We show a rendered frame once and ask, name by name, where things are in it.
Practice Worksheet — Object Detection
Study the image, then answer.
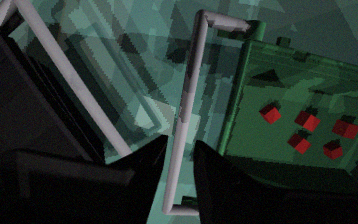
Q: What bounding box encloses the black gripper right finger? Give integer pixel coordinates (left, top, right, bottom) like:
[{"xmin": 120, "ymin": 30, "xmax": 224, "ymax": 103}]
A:
[{"xmin": 193, "ymin": 140, "xmax": 358, "ymax": 224}]

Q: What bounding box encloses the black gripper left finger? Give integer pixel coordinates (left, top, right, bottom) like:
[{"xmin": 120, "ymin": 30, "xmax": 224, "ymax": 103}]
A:
[{"xmin": 0, "ymin": 135, "xmax": 168, "ymax": 224}]

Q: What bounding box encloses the black plastic tray with grey wire bar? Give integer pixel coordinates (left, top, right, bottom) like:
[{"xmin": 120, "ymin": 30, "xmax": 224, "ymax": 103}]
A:
[{"xmin": 0, "ymin": 0, "xmax": 133, "ymax": 163}]

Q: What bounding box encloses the small red block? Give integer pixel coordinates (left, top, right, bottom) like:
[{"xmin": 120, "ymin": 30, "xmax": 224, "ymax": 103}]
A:
[
  {"xmin": 332, "ymin": 119, "xmax": 358, "ymax": 139},
  {"xmin": 288, "ymin": 133, "xmax": 311, "ymax": 154},
  {"xmin": 294, "ymin": 111, "xmax": 321, "ymax": 132},
  {"xmin": 323, "ymin": 141, "xmax": 343, "ymax": 159},
  {"xmin": 259, "ymin": 104, "xmax": 282, "ymax": 125}
]

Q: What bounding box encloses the green plastic tray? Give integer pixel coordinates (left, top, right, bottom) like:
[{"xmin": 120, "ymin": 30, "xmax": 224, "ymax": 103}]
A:
[{"xmin": 216, "ymin": 20, "xmax": 358, "ymax": 195}]

